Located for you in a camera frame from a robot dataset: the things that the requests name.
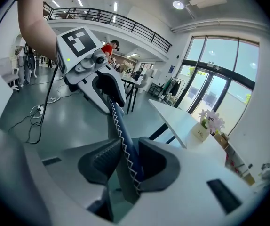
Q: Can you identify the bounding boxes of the person's left forearm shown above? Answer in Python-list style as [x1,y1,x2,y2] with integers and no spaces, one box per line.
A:
[17,0,58,65]

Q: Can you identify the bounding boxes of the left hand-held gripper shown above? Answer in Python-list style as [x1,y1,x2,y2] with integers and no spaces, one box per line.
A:
[55,26,127,115]

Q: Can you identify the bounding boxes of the round ceiling lamp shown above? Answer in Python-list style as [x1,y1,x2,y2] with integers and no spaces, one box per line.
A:
[172,0,185,10]

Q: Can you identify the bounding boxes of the clothes rack with garments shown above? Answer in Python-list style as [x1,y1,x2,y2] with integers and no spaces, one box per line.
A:
[161,76,185,105]

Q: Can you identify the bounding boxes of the black framed glass door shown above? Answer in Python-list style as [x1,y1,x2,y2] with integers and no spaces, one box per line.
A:
[172,35,260,136]

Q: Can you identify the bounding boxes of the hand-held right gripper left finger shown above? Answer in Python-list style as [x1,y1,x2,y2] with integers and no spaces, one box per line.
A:
[35,138,122,210]

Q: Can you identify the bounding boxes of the black cable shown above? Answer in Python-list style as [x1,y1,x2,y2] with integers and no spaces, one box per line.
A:
[7,65,59,145]

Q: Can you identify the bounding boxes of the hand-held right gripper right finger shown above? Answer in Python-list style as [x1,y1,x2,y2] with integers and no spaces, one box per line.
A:
[116,137,264,226]

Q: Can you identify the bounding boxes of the black balcony railing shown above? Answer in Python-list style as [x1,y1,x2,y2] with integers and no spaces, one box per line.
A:
[42,1,173,54]

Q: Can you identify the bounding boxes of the blue chair with white stitching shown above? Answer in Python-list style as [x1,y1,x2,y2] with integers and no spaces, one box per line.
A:
[105,95,147,204]

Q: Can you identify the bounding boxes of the white pot with pale flowers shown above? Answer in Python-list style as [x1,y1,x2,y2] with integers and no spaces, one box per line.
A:
[191,109,226,143]

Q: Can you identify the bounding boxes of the white power strip with cable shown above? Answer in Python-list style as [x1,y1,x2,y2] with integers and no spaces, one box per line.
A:
[29,79,66,119]

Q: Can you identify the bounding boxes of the cardboard box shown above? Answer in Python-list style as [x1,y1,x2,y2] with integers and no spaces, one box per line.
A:
[214,132,230,150]

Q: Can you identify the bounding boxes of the white flowers in vase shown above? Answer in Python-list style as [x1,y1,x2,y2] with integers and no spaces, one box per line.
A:
[121,60,135,78]

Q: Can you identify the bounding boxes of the white table with black legs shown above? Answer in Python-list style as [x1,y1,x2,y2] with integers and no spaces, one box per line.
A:
[120,75,141,115]

